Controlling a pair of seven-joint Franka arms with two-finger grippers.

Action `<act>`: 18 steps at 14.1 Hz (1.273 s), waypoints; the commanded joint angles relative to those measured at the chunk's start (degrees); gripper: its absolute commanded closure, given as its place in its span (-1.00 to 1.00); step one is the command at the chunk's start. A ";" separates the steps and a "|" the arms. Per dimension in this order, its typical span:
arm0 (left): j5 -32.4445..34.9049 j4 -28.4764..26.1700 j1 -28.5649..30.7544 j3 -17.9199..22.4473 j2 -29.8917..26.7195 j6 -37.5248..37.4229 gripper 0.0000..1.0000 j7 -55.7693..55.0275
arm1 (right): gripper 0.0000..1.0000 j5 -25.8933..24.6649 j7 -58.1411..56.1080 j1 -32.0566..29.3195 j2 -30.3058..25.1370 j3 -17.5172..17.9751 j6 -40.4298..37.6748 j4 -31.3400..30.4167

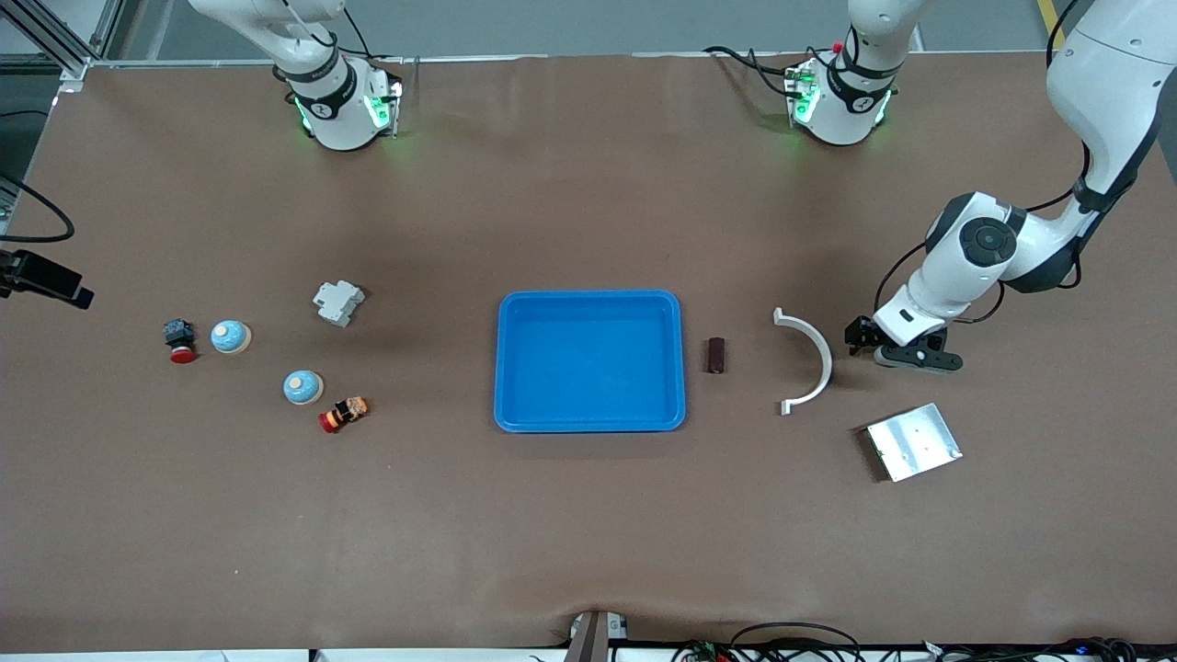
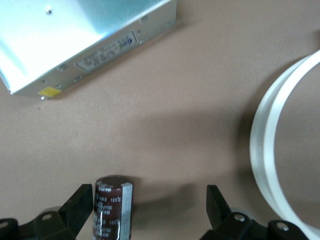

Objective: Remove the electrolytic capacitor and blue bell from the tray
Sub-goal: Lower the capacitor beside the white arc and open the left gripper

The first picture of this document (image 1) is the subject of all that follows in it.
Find silver metal plate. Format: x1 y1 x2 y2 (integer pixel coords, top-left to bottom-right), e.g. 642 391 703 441
864 403 964 484

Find red button black blue body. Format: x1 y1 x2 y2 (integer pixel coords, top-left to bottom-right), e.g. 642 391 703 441
163 318 199 365

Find blue plastic tray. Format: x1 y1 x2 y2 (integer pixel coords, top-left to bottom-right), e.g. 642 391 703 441
494 291 688 434

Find white circuit breaker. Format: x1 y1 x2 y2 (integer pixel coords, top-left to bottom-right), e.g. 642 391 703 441
312 280 366 328

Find red button orange body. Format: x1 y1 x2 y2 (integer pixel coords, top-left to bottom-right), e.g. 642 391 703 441
318 395 371 435

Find white curved bracket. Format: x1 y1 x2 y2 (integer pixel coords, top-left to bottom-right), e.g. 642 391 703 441
772 307 834 417

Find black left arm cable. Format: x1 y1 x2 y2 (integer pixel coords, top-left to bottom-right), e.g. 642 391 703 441
872 143 1095 325

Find aluminium frame profile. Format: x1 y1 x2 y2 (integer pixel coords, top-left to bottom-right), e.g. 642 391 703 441
0 0 127 93

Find black left base cables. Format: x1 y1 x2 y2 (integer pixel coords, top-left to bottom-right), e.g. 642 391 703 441
703 44 794 100

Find black base cables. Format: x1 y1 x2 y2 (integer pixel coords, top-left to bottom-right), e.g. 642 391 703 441
342 9 406 65
703 44 794 100

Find black cable bundle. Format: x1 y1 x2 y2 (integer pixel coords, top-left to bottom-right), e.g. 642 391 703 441
671 622 1177 662

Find black right base cables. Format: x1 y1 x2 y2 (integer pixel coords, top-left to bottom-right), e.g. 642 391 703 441
342 9 406 65

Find grey metal bracket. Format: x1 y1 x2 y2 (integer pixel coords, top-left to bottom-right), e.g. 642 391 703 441
563 610 631 662

